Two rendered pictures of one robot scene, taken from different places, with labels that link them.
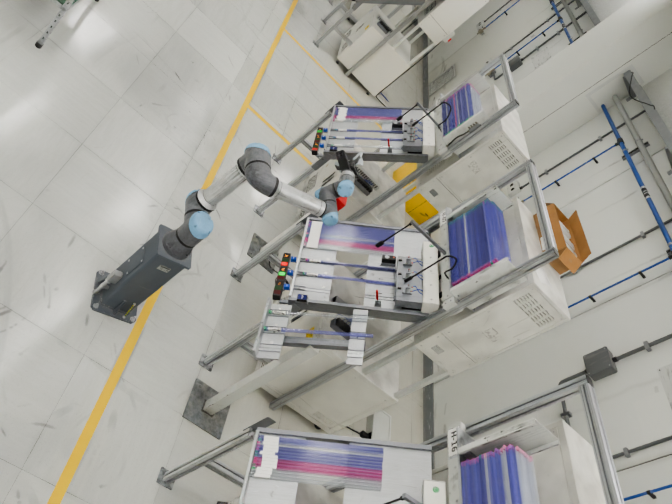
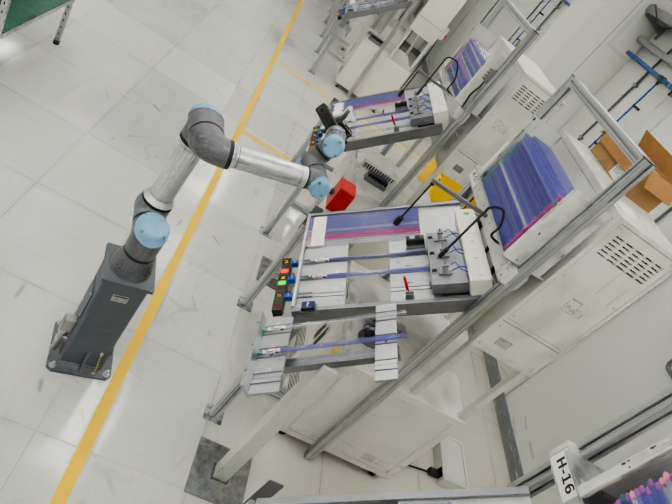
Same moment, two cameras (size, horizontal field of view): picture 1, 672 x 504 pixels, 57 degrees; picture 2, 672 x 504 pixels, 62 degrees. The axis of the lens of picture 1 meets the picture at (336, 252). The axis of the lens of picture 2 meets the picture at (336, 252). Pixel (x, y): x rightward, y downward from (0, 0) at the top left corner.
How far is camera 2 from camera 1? 103 cm
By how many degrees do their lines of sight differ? 7
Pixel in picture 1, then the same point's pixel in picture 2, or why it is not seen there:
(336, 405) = (387, 441)
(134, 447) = not seen: outside the picture
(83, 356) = (34, 433)
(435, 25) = (427, 24)
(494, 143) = (518, 91)
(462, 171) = (486, 135)
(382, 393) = (442, 416)
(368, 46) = (364, 62)
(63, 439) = not seen: outside the picture
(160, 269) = (115, 300)
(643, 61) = not seen: outside the picture
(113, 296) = (71, 348)
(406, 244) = (434, 220)
